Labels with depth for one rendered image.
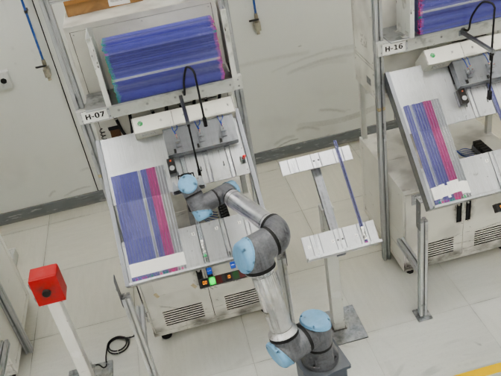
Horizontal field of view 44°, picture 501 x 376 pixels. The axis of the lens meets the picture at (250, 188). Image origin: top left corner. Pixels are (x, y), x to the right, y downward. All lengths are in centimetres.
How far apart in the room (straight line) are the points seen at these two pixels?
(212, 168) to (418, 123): 102
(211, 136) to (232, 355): 119
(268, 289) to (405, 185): 135
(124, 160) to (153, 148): 15
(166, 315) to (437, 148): 165
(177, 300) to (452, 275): 157
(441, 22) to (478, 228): 121
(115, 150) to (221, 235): 65
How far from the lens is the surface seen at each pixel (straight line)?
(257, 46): 448
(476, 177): 313
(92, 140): 302
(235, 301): 342
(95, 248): 441
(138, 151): 298
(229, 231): 285
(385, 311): 351
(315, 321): 239
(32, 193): 488
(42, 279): 298
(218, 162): 293
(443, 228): 357
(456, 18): 317
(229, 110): 293
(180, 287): 329
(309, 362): 251
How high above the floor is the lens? 250
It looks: 33 degrees down
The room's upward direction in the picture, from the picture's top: 10 degrees counter-clockwise
